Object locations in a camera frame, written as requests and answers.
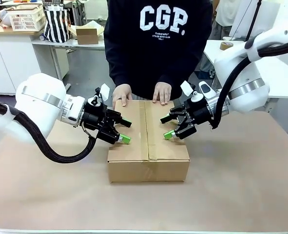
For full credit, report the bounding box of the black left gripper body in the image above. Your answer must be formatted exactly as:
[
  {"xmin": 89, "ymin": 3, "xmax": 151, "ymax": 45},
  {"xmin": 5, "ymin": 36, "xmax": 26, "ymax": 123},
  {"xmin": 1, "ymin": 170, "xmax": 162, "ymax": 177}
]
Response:
[{"xmin": 81, "ymin": 103, "xmax": 122, "ymax": 145}]

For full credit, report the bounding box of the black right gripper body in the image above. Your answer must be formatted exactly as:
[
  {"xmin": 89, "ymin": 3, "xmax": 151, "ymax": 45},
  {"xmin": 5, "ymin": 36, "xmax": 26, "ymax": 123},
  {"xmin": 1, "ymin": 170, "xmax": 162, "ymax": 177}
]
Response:
[{"xmin": 168, "ymin": 97, "xmax": 214, "ymax": 140}]

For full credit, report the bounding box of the large brown cardboard box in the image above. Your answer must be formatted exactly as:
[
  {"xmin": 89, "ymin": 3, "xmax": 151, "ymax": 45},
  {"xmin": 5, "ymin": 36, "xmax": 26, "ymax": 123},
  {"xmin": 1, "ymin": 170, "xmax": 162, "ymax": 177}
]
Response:
[{"xmin": 106, "ymin": 98, "xmax": 191, "ymax": 184}]

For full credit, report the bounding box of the person's left forearm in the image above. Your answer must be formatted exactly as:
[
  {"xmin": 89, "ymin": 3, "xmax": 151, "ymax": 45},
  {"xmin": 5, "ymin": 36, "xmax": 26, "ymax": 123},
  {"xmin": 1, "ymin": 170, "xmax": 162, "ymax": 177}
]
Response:
[{"xmin": 155, "ymin": 36, "xmax": 209, "ymax": 86}]

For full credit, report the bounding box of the person's right forearm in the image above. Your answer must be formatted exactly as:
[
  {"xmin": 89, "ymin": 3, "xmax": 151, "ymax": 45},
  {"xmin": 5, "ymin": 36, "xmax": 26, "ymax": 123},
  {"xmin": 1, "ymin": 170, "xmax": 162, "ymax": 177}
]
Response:
[{"xmin": 104, "ymin": 36, "xmax": 134, "ymax": 87}]

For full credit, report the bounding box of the small open cardboard box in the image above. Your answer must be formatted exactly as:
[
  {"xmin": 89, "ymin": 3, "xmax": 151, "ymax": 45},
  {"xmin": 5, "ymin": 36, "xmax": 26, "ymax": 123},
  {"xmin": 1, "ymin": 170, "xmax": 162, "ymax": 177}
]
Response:
[{"xmin": 67, "ymin": 20, "xmax": 106, "ymax": 45}]

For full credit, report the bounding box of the person's left hand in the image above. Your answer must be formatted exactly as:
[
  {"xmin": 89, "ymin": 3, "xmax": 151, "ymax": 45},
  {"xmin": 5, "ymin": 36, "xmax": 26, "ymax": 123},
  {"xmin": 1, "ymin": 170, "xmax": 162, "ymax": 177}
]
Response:
[{"xmin": 152, "ymin": 81, "xmax": 173, "ymax": 106}]

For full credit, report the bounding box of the person's right hand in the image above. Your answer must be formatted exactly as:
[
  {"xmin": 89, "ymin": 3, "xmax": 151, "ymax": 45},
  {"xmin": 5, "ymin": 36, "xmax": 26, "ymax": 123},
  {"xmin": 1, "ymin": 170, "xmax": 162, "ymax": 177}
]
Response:
[{"xmin": 112, "ymin": 83, "xmax": 133, "ymax": 107}]

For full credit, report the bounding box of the person in dark hoodie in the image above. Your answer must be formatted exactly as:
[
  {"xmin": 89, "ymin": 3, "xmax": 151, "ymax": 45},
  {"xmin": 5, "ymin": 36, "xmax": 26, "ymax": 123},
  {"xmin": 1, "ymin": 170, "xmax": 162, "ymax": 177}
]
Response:
[{"xmin": 103, "ymin": 0, "xmax": 213, "ymax": 100}]

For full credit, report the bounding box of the brown packing tape roll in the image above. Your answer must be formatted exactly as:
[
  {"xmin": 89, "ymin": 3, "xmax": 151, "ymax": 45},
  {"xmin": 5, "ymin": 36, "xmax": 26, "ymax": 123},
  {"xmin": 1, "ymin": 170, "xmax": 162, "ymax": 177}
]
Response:
[{"xmin": 219, "ymin": 40, "xmax": 238, "ymax": 51}]

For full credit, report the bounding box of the bystander in white shirt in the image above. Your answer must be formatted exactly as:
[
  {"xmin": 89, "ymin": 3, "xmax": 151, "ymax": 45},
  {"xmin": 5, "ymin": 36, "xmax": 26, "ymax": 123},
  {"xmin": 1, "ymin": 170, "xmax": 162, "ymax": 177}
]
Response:
[{"xmin": 199, "ymin": 0, "xmax": 239, "ymax": 79}]

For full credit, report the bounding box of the white folding table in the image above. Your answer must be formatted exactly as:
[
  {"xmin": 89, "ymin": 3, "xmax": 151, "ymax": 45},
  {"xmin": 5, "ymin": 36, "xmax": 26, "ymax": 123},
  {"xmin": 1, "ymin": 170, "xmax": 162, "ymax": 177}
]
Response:
[{"xmin": 31, "ymin": 36, "xmax": 106, "ymax": 83}]

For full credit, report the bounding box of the white desk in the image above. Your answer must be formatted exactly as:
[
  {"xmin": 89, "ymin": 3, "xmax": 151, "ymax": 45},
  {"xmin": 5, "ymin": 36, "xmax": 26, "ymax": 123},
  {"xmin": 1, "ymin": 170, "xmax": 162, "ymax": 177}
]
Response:
[{"xmin": 203, "ymin": 39, "xmax": 288, "ymax": 113}]

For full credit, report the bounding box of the black white striped bag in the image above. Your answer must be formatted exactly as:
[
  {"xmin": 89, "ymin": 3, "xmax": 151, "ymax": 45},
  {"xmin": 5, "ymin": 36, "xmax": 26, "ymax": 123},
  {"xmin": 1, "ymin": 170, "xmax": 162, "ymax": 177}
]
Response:
[{"xmin": 43, "ymin": 0, "xmax": 72, "ymax": 44}]

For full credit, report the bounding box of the black tripod pole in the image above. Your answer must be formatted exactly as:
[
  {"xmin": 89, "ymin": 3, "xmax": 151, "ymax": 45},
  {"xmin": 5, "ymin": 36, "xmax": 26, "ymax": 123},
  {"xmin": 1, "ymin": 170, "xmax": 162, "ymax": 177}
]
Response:
[{"xmin": 244, "ymin": 0, "xmax": 263, "ymax": 42}]

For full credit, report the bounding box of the white plastic basket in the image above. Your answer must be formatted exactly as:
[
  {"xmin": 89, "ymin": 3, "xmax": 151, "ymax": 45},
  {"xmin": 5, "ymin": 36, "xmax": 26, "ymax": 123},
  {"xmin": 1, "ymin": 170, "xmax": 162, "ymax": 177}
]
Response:
[{"xmin": 6, "ymin": 3, "xmax": 47, "ymax": 32}]

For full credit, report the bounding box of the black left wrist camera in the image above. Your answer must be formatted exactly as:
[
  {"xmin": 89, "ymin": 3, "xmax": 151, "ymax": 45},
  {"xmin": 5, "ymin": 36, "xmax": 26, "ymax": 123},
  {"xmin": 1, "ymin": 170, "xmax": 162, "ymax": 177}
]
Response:
[{"xmin": 88, "ymin": 83, "xmax": 111, "ymax": 107}]

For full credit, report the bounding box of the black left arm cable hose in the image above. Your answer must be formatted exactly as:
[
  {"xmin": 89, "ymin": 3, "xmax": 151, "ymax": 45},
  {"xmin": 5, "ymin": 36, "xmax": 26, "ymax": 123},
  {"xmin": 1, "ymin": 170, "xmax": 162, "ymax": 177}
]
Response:
[{"xmin": 0, "ymin": 97, "xmax": 98, "ymax": 164}]

